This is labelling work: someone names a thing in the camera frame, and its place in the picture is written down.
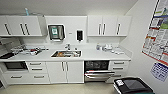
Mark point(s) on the small bottle with blue label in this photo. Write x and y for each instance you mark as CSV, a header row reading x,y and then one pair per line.
x,y
98,47

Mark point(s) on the chrome sink faucet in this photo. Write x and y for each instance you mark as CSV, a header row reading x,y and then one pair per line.
x,y
68,46

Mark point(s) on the white mug on plate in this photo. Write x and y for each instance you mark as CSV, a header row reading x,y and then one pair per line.
x,y
74,54

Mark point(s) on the steel paper towel dispenser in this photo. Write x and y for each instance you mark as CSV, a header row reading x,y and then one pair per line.
x,y
55,32

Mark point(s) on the clear container with orange food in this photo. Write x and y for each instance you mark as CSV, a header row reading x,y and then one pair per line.
x,y
59,53

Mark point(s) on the stainless steel dishwasher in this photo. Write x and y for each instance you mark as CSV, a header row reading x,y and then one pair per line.
x,y
96,71

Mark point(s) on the black soap dispenser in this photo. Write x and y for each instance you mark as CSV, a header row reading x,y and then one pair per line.
x,y
79,35

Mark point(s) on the white double-door wall cabinet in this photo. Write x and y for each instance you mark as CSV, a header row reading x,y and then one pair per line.
x,y
21,26

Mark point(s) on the white dish cloth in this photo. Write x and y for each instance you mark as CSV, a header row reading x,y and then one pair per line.
x,y
117,51

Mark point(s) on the large colourful wall poster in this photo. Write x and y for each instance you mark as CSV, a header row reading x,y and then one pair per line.
x,y
156,33

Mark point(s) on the white drawer stack beside microwave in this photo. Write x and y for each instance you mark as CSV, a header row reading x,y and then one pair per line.
x,y
36,71

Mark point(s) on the white wide wall cabinet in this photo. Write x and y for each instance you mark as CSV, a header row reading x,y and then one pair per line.
x,y
108,25

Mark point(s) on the small round-print wall poster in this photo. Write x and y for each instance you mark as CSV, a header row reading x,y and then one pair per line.
x,y
160,71

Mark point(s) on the black built-in microwave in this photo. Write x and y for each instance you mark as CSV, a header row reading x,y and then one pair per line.
x,y
15,66

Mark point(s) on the light blue bottle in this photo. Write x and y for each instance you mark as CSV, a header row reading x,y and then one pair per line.
x,y
26,11

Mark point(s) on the white drawer stack beside dishwasher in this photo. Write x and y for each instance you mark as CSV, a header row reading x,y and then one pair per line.
x,y
118,68

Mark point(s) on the stainless steel sink basin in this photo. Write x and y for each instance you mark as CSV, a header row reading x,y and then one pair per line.
x,y
66,53

